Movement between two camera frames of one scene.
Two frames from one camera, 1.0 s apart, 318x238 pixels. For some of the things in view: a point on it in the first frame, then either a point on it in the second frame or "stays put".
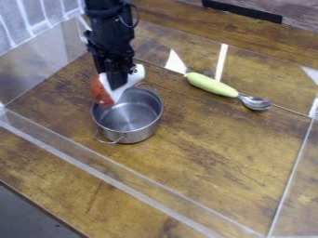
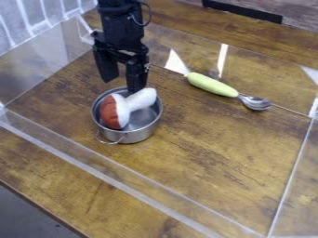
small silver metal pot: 128,122 stays put
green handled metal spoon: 211,85 stays put
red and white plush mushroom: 105,95 → 114,107
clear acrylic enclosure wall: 62,191 stays put
